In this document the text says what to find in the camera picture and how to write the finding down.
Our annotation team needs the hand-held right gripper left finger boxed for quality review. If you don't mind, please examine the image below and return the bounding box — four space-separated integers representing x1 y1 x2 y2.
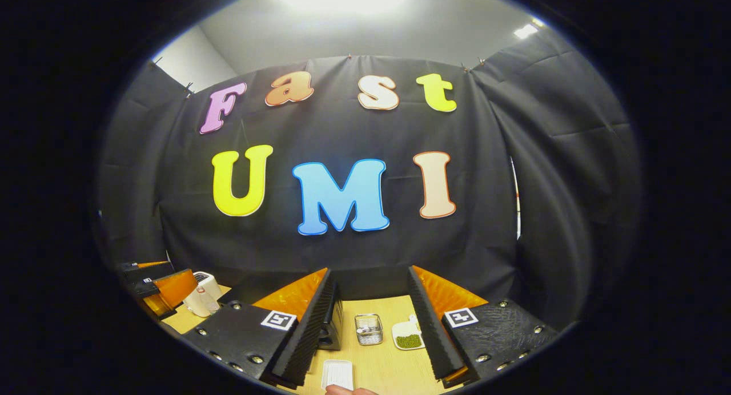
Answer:
183 268 339 390

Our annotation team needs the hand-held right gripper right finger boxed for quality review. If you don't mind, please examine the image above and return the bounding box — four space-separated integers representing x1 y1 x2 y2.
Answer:
407 265 561 388

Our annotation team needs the black electric oven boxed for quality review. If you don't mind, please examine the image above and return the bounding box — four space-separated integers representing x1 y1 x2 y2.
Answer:
317 297 344 351

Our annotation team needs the white divided plate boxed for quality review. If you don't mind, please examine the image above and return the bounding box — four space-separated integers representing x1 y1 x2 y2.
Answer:
392 315 427 351

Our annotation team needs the white toaster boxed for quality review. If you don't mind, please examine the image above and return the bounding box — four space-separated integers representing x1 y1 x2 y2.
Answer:
183 272 223 318

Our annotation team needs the white rectangular tray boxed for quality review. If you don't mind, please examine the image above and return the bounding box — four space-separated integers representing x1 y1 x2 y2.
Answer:
320 359 355 392

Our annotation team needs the metal wire holder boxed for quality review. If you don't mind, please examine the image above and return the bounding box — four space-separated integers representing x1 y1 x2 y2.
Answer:
354 313 384 346

